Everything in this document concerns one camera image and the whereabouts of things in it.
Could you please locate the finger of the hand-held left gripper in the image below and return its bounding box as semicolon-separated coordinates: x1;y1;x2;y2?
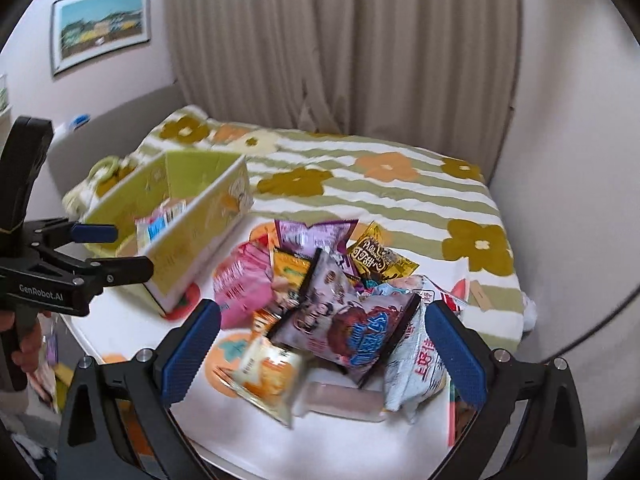
47;254;155;295
24;217;119;261

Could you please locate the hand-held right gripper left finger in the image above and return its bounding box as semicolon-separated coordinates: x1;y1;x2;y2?
56;299;223;480

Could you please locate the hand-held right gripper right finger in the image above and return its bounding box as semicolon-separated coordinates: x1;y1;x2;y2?
423;301;589;480

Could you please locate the white blue pink snack packet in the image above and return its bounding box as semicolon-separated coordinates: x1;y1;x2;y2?
135;200;188;252

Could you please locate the yellow-green cardboard box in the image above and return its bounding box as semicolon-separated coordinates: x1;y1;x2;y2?
82;150;254;319

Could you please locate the pile of assorted snack bags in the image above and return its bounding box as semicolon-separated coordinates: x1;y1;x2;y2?
212;221;482;448

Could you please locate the purple snack packet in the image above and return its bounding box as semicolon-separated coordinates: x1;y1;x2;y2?
274;219;360;267

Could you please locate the person's left hand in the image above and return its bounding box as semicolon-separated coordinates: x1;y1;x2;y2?
19;311;52;378

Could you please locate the white plush item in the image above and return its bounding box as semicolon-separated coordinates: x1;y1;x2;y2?
517;292;542;332

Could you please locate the colourful floor clutter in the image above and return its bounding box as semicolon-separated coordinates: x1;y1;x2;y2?
27;317;77;413

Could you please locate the blue white bottle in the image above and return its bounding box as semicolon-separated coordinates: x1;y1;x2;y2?
54;114;92;136

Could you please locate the grey headboard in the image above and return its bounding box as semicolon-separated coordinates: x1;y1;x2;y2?
50;82;185;173

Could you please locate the green striped flower blanket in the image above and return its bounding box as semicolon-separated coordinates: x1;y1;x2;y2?
62;105;523;358

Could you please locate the beige pleated curtain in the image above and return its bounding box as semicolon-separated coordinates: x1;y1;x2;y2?
165;0;523;137

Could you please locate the green fabric ring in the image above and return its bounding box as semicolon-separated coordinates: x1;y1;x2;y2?
89;156;124;182

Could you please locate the framed wall picture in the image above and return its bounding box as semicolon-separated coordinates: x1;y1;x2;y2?
50;0;152;77

